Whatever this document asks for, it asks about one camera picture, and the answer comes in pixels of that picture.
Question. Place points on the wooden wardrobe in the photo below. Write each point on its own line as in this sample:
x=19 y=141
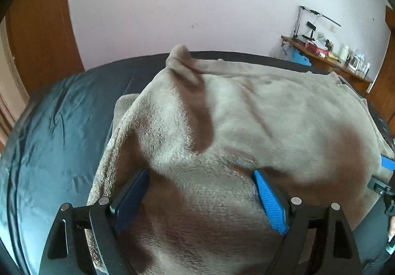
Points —
x=384 y=71

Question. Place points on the beige curtain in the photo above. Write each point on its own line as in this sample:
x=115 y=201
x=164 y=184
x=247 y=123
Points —
x=10 y=90

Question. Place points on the yellow packet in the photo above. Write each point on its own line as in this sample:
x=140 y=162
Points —
x=334 y=56

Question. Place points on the wooden desk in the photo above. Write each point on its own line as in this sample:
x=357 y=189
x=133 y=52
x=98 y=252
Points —
x=336 y=66

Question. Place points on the white thermos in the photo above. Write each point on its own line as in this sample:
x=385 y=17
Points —
x=343 y=52

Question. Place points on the person's right hand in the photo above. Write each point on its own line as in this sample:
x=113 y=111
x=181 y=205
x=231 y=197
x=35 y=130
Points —
x=392 y=228

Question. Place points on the black desk lamp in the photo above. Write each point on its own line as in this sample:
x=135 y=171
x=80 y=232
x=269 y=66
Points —
x=304 y=22

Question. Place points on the grey fleece sweater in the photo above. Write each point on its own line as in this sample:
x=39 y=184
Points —
x=247 y=123

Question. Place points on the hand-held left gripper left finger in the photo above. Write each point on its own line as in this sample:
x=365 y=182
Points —
x=132 y=201

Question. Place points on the wooden door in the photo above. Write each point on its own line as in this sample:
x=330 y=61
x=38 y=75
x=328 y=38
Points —
x=40 y=22

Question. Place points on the black bed cover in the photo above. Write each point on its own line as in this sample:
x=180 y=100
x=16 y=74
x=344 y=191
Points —
x=139 y=62

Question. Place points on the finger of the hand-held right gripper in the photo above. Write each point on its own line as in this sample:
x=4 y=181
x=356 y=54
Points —
x=388 y=162
x=381 y=185

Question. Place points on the red box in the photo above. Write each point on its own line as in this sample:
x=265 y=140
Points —
x=316 y=48

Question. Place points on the blue plastic bag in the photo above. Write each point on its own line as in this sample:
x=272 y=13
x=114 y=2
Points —
x=301 y=57

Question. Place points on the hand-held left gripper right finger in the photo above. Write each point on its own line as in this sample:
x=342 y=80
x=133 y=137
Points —
x=271 y=201

